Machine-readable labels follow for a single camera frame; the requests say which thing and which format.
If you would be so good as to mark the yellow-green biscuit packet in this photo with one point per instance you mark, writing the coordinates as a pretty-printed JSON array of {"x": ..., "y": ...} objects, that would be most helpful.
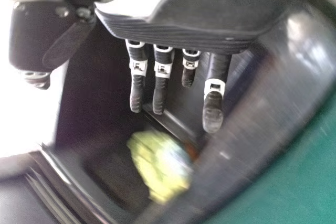
[{"x": 160, "y": 166}]

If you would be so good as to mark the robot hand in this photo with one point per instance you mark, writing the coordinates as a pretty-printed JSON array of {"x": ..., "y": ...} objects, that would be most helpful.
[{"x": 204, "y": 11}]

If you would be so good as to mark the black oven with glass door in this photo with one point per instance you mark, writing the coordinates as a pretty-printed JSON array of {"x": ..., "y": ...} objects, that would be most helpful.
[{"x": 252, "y": 119}]

